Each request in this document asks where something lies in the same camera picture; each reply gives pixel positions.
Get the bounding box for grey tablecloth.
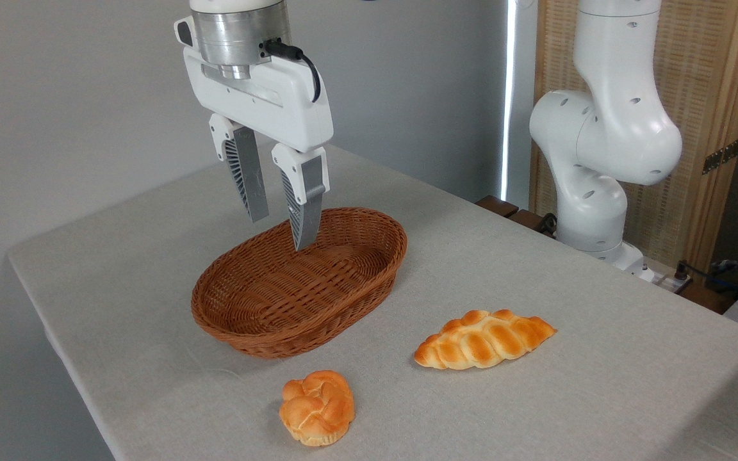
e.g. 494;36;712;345
7;134;738;461

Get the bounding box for metal screen hinge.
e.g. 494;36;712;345
701;137;738;175

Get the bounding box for round knotted bread roll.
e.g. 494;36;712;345
278;369;356;448

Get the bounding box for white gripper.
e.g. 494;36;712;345
174;16;335;252

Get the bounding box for brown oval wicker basket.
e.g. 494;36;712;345
190;206;409;360

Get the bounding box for black cables with plug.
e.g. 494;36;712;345
671;259;738;303

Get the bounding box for wooden rattan folding screen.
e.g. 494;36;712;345
529;0;738;277

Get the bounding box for long braided bread loaf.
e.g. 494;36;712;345
413;309;558;371

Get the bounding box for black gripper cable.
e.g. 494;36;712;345
263;39;322;104

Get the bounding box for dark brown wooden blocks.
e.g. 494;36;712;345
475;195;557;236

